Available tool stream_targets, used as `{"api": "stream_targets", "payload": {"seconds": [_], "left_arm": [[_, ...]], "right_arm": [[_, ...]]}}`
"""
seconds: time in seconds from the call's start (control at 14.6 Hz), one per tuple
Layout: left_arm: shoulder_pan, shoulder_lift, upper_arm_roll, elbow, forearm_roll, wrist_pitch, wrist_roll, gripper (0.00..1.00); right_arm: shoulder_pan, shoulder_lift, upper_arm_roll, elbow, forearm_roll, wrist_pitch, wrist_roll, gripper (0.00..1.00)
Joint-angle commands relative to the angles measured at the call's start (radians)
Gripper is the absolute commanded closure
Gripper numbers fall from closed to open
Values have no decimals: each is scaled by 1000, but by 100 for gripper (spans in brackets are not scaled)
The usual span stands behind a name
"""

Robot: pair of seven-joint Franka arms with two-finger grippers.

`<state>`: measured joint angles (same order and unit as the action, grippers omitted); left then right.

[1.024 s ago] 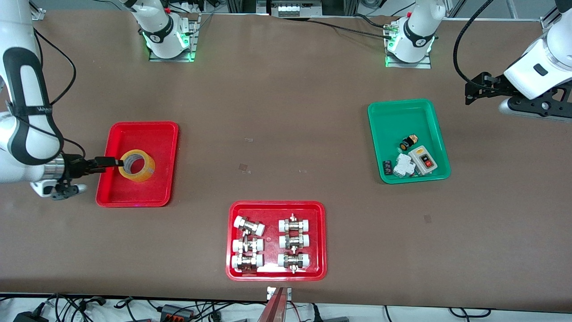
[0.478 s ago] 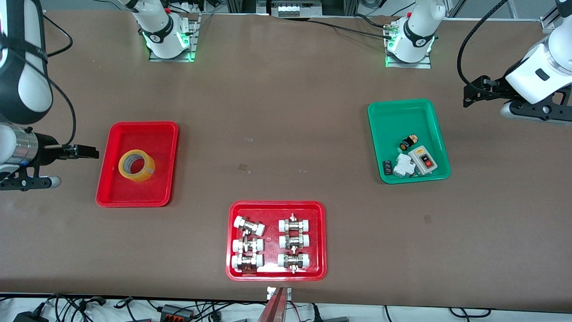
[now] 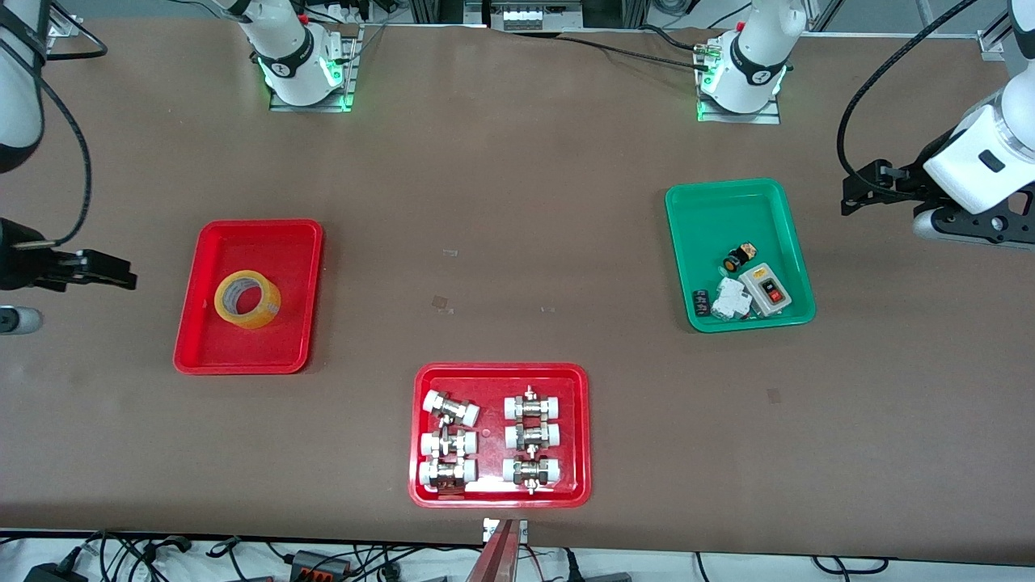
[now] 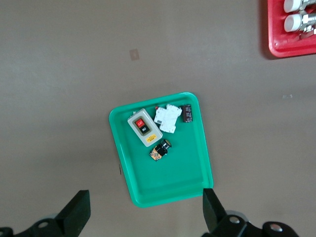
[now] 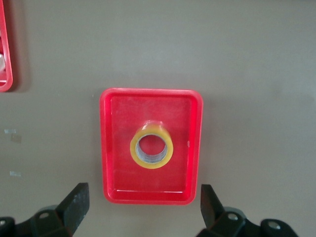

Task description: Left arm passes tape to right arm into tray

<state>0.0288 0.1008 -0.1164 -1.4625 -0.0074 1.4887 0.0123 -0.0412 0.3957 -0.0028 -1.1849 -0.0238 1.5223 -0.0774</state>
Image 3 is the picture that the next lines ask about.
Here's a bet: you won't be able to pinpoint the black cable tangle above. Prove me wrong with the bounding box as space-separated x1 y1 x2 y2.
0 529 486 582

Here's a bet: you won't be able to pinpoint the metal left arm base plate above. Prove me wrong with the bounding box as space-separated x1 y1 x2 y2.
697 32 782 124

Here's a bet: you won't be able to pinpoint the black cable loop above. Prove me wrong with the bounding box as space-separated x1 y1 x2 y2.
812 555 892 576

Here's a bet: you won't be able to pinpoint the grey switch box red button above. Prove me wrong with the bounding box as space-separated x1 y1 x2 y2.
738 265 793 316

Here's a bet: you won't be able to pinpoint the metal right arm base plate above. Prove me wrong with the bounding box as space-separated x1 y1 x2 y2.
269 24 361 112

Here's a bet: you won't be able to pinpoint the red metal bar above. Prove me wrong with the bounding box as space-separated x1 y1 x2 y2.
465 519 520 582

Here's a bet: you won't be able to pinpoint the black cable on table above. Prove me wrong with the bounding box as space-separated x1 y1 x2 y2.
556 24 717 70

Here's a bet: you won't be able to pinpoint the white power strip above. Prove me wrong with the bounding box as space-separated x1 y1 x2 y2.
501 0 584 32

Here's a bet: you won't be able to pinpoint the black orange connector box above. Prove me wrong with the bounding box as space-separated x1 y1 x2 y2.
289 550 353 580

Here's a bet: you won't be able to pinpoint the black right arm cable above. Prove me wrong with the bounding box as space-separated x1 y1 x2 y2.
0 0 109 248

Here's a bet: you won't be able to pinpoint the yellow tape roll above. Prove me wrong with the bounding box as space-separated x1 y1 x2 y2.
213 270 283 331

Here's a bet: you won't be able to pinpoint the white circuit breaker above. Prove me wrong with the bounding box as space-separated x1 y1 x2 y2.
712 278 754 322

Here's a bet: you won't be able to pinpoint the green plastic tray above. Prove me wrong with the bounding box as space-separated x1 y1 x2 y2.
664 178 816 333

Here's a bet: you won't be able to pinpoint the red tray with fittings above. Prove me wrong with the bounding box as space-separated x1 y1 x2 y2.
408 362 592 509

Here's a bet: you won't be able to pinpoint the empty red plastic tray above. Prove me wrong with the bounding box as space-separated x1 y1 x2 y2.
173 219 324 376

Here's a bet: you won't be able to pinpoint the metal valve fitting white caps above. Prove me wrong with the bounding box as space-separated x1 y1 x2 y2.
420 431 478 458
505 386 562 421
502 457 561 495
505 422 561 451
418 459 477 492
423 390 480 427

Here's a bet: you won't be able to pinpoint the black power adapter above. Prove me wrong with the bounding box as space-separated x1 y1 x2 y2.
24 560 87 582

